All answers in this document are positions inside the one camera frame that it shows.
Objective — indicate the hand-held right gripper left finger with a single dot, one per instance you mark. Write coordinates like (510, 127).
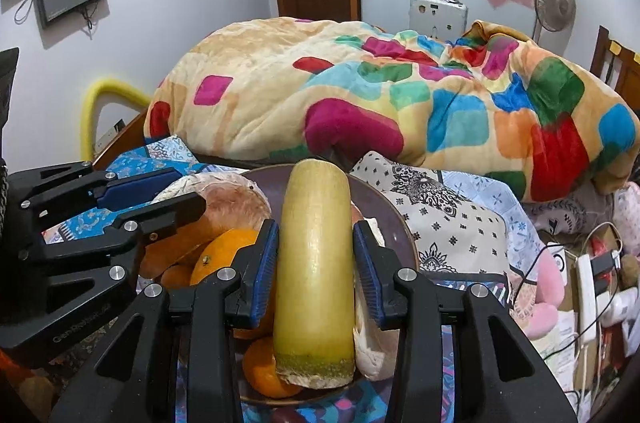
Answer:
(262, 275)

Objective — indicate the standing electric fan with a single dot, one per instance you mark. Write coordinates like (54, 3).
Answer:
(554, 0)

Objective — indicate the yellow foam tube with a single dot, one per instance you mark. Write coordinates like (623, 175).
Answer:
(97, 95)

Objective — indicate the large orange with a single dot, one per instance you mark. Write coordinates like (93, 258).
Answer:
(265, 370)
(225, 253)

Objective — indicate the purple round plate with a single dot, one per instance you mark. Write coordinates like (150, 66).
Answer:
(382, 203)

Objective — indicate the colourful checked blanket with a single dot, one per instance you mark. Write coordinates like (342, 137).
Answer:
(260, 68)

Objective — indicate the white hard suitcase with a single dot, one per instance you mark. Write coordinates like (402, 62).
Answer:
(437, 19)

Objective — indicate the pink plush cushion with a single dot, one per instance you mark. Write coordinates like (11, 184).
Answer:
(542, 298)

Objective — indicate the small tangerine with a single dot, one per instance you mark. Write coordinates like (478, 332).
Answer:
(176, 277)

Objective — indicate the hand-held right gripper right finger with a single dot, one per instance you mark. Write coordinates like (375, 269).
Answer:
(368, 275)

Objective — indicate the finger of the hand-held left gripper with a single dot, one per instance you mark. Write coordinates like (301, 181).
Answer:
(165, 215)
(140, 188)

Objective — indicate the wooden bed side rail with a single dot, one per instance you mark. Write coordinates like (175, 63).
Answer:
(122, 140)

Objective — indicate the white power strip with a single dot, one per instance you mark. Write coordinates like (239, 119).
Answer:
(587, 298)

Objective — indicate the wooden bed headboard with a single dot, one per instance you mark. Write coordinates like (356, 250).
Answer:
(615, 68)

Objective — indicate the patchwork patterned bed sheet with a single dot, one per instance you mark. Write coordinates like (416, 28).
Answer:
(450, 223)

